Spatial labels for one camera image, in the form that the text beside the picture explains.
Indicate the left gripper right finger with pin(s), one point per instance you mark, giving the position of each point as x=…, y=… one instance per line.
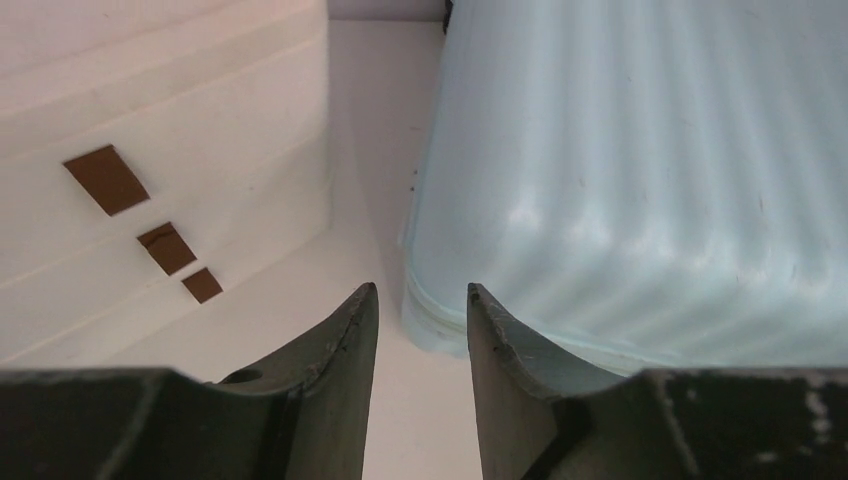
x=544, y=413

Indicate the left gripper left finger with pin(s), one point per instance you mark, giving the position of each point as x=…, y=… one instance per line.
x=301, y=412

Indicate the white three-drawer storage cabinet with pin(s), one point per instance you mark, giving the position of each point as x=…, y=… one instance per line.
x=153, y=155

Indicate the light blue hard-shell suitcase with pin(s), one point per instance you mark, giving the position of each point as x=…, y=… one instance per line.
x=646, y=183

